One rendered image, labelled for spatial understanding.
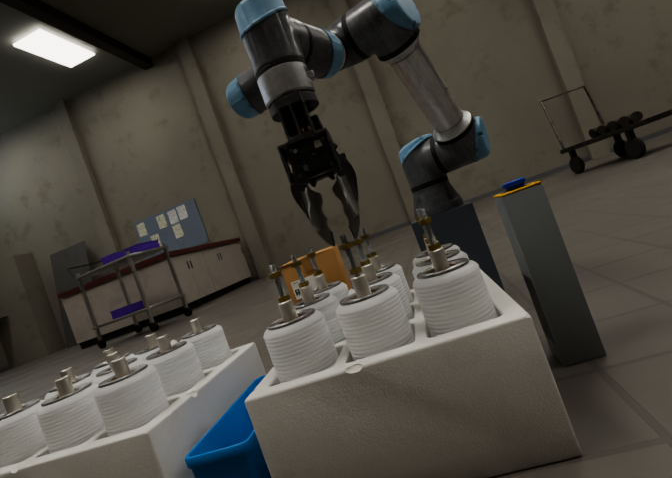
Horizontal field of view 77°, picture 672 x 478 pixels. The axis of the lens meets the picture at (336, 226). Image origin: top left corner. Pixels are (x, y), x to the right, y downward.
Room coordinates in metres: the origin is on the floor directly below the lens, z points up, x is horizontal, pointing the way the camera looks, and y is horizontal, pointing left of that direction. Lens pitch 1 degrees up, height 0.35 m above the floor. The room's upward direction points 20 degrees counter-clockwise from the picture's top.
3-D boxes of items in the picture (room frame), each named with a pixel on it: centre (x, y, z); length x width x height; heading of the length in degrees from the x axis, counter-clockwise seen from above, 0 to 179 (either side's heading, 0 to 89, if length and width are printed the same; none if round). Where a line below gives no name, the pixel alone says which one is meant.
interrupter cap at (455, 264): (0.59, -0.12, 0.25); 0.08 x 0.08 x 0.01
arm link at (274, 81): (0.60, -0.01, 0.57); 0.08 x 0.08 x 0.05
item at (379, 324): (0.62, 0.00, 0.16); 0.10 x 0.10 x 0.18
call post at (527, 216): (0.75, -0.32, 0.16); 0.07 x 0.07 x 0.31; 79
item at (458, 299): (0.59, -0.12, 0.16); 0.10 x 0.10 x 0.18
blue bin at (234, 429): (0.75, 0.25, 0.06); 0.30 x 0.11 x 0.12; 169
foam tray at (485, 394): (0.73, -0.03, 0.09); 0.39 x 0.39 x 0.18; 79
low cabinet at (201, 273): (7.82, 3.30, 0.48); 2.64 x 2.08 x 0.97; 168
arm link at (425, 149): (1.28, -0.32, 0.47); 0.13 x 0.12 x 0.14; 56
